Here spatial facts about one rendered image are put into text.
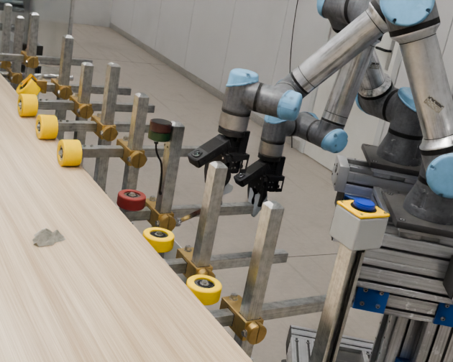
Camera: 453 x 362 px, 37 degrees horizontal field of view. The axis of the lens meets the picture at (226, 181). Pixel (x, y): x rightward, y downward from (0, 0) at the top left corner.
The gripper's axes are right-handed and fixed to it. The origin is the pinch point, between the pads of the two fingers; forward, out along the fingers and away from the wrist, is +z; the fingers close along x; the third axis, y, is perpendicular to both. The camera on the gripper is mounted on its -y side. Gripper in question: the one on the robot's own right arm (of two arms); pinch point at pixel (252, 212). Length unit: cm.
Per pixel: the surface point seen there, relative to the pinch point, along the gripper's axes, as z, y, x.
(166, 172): -16.8, -35.6, -5.8
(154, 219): -2.1, -36.4, -4.8
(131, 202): -7.1, -43.7, -3.8
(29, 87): -12, -47, 96
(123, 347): -7, -71, -68
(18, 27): -22, -35, 169
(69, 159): -11, -54, 21
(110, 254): -7, -61, -33
